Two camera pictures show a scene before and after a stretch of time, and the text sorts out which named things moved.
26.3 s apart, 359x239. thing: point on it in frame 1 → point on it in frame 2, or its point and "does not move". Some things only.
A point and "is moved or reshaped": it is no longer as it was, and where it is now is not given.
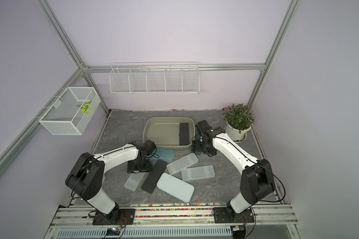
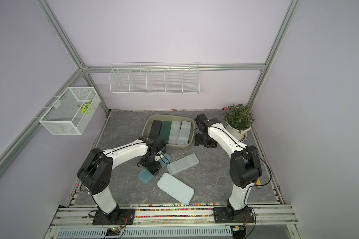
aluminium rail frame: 275,222 does not move
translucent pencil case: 133,180 → 175,128
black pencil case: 151,180 → 155,129
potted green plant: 239,119 does not move
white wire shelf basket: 154,78 does not move
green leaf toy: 85,106 does not move
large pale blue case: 177,188 does not move
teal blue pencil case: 167,155 is moved or reshaped
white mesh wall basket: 64,117 does not move
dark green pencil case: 198,149 → 164,131
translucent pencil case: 198,173 → 184,134
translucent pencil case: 181,163 does not move
